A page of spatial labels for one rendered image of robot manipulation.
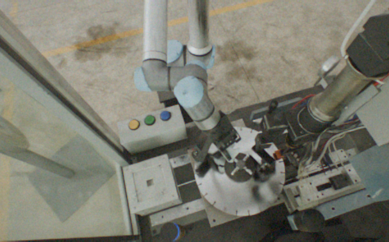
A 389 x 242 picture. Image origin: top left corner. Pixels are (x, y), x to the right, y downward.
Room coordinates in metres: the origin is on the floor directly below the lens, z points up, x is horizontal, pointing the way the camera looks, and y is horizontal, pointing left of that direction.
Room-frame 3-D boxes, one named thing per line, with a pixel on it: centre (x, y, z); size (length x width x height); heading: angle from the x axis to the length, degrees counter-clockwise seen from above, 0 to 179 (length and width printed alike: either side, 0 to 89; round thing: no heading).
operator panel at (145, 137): (0.44, 0.20, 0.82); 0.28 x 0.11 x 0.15; 103
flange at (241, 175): (0.20, -0.14, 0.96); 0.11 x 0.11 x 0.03
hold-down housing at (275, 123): (0.24, -0.20, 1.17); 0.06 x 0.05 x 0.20; 94
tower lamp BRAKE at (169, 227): (0.00, 0.09, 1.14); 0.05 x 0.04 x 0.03; 13
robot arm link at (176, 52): (0.78, 0.09, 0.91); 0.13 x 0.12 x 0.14; 85
